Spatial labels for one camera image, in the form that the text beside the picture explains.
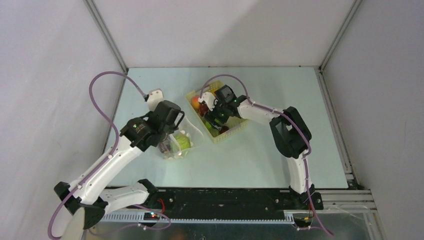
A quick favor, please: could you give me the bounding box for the orange peach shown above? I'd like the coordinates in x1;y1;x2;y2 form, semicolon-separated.
190;95;200;111

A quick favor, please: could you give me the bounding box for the green cabbage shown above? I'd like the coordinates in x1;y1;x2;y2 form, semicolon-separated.
172;133;192;151

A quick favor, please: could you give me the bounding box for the small dark fig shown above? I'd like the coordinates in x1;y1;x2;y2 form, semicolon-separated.
219;125;230;134

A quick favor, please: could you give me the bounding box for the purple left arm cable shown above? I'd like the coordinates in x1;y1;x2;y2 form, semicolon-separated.
47;70;148;240

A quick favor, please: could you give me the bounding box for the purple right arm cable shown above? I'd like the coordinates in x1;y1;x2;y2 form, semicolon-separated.
198;73;335;238

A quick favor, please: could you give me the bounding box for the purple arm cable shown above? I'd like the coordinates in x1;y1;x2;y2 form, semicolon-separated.
198;73;335;238
47;70;148;240

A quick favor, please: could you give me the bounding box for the green leaf vegetable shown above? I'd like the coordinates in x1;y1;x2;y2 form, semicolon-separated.
204;121;220;138

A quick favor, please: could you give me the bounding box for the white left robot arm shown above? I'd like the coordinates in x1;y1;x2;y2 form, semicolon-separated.
54;100;185;230

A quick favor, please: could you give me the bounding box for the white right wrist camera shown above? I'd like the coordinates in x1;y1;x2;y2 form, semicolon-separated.
198;92;217;111

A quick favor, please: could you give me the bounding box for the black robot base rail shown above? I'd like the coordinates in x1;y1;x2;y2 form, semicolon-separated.
138;179;324;221

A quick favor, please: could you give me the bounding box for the clear dotted zip bag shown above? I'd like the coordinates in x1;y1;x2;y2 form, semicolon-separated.
157;116;205;160

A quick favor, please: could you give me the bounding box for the pale yellow perforated basket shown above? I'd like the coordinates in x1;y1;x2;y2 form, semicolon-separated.
185;88;249;144

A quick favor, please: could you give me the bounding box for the aluminium frame rail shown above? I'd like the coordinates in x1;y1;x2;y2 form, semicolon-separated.
314;66;377;214

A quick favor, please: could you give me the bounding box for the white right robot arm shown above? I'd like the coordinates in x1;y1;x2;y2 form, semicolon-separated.
198;85;315;209

